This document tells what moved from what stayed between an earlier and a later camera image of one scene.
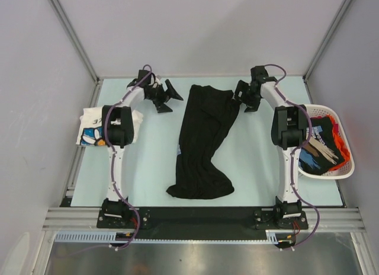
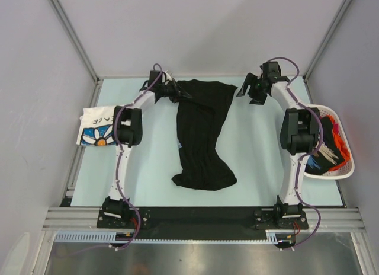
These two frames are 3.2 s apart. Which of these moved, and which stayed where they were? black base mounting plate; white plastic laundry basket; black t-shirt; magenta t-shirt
Moved: black t-shirt
Stayed: black base mounting plate; magenta t-shirt; white plastic laundry basket
